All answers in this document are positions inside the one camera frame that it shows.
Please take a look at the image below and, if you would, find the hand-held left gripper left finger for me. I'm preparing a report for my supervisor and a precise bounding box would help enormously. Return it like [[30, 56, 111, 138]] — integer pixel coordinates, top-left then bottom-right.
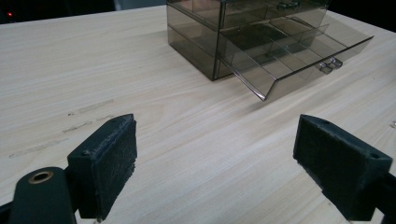
[[66, 113, 138, 221]]

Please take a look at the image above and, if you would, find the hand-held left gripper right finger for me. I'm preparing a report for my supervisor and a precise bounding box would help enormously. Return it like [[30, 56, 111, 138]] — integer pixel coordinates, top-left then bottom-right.
[[292, 114, 394, 221]]

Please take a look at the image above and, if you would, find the smoky transparent divided drawer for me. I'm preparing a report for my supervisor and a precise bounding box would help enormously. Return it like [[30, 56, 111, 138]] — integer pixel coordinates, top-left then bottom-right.
[[216, 14, 375, 102]]

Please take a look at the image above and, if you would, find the smoky transparent drawer cabinet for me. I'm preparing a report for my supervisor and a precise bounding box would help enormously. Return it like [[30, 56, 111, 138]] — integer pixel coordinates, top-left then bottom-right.
[[165, 0, 332, 82]]

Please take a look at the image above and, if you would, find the smoky transparent closed drawer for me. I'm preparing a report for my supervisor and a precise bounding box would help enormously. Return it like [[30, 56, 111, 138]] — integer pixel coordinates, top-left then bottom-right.
[[218, 0, 331, 30]]

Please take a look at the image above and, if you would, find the dark device with red light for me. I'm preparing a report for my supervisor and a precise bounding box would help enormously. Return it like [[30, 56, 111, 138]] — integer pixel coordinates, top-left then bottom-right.
[[0, 6, 22, 25]]

